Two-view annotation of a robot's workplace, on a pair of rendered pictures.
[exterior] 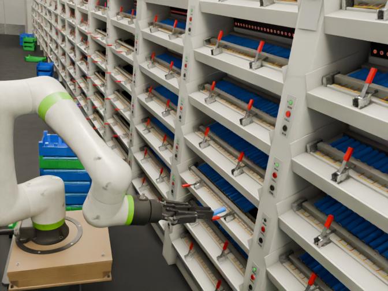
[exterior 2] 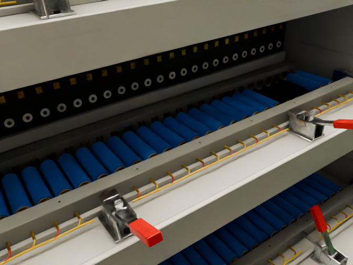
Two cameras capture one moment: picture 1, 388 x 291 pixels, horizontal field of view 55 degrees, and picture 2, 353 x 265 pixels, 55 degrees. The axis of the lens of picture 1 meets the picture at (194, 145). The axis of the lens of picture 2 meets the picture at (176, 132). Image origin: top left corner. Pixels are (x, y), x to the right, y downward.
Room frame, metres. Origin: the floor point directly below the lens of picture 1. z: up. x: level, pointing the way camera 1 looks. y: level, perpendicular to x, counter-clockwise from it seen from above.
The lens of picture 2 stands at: (1.41, 0.25, 0.68)
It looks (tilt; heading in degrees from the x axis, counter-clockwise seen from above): 12 degrees down; 270
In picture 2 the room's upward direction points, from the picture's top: 15 degrees counter-clockwise
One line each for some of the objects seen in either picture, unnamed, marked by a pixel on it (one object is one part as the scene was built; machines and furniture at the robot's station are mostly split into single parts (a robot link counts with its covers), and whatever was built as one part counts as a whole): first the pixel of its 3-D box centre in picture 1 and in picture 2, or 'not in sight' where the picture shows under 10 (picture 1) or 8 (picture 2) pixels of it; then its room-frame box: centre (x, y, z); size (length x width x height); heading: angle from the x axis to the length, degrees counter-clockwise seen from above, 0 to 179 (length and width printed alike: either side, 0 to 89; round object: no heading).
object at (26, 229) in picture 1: (34, 228); not in sight; (1.24, 0.59, 0.40); 0.26 x 0.15 x 0.06; 106
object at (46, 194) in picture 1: (44, 201); not in sight; (1.24, 0.55, 0.53); 0.16 x 0.13 x 0.19; 137
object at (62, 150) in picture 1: (68, 143); not in sight; (2.04, 0.75, 0.44); 0.30 x 0.20 x 0.08; 105
